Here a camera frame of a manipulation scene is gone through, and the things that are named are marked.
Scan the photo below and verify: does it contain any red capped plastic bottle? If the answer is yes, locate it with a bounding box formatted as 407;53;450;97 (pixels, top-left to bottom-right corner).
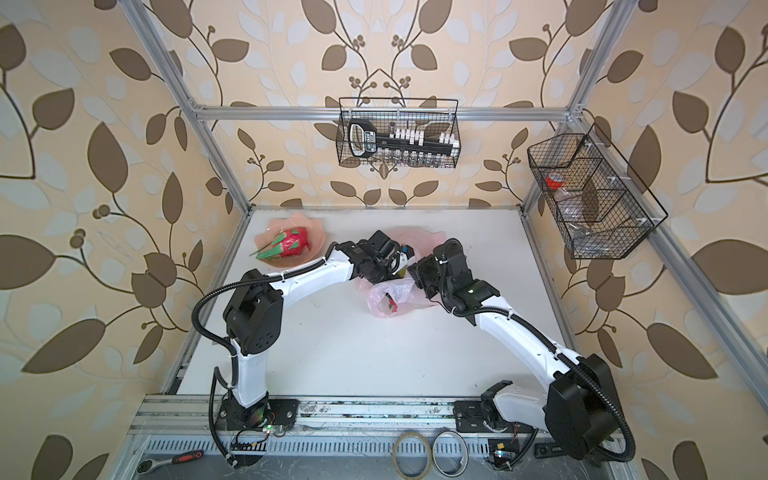
545;172;590;223

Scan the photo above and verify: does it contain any red handled ratchet wrench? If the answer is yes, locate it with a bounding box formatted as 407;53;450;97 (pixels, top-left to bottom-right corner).
136;450;204;475

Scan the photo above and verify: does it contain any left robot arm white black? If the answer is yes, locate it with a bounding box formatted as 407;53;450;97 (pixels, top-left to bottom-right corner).
191;230;415;430

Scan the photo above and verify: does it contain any tape roll right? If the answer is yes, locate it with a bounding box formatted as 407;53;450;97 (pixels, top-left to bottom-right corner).
432;429;469;479

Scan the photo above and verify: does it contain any red dragon fruit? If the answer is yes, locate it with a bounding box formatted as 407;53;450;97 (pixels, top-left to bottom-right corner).
253;227;311;260

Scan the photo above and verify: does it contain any tape roll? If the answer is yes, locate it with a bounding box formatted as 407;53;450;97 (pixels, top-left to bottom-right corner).
391;431;432;480
432;429;469;479

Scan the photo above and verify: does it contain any aluminium frame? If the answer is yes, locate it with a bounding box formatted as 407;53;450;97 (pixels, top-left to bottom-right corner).
119;1;767;406

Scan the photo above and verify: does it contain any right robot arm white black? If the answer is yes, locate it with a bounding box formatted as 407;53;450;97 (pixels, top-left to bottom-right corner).
408;238;636;463

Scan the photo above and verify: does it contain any pink plastic bag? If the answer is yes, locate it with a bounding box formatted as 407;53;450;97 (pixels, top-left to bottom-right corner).
355;227;446;318

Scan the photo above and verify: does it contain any pink fruit plate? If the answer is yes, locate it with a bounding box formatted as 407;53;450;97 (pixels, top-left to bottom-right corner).
250;213;327;269

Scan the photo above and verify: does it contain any black wire basket right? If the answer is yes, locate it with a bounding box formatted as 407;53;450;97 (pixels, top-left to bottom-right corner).
527;124;668;260

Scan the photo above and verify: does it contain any black wire basket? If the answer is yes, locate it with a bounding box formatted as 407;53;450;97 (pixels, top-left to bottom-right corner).
527;124;668;260
333;95;462;169

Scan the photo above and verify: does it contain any tape roll left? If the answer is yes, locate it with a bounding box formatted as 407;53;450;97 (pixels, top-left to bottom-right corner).
391;431;432;480

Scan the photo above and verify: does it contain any black socket tool set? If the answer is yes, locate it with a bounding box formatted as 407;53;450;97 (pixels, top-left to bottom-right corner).
346;119;461;158

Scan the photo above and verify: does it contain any black wire basket centre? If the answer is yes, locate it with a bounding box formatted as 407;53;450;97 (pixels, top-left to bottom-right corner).
333;95;462;169

